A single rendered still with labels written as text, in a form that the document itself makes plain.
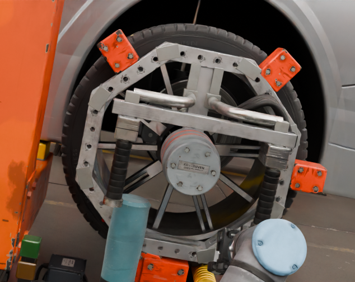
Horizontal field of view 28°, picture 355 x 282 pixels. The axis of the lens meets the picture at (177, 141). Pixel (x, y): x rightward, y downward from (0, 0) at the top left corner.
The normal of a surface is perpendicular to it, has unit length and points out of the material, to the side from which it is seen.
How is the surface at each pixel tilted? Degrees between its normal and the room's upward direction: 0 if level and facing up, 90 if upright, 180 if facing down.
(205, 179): 90
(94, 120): 90
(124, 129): 90
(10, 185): 90
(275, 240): 60
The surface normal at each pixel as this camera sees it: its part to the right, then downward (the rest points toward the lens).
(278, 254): 0.26, -0.31
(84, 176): 0.06, 0.18
